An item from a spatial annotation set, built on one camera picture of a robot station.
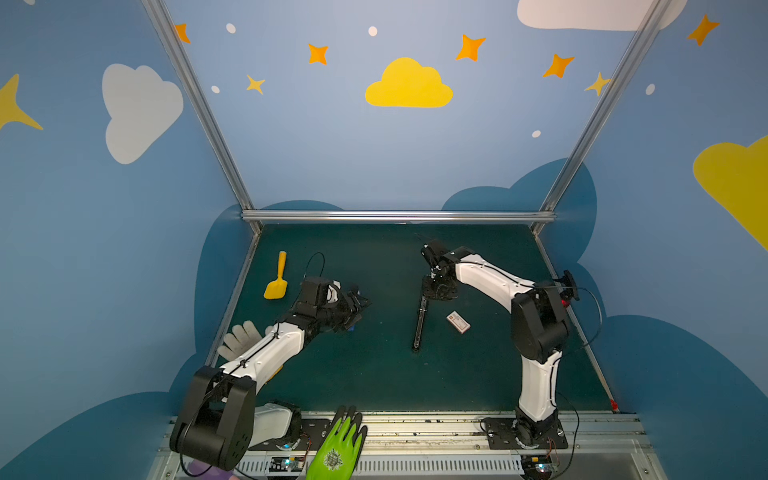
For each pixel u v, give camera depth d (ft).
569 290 2.78
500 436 2.44
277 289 3.33
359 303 2.56
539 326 1.71
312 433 2.46
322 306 2.31
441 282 2.52
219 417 1.35
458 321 3.13
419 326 3.01
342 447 2.35
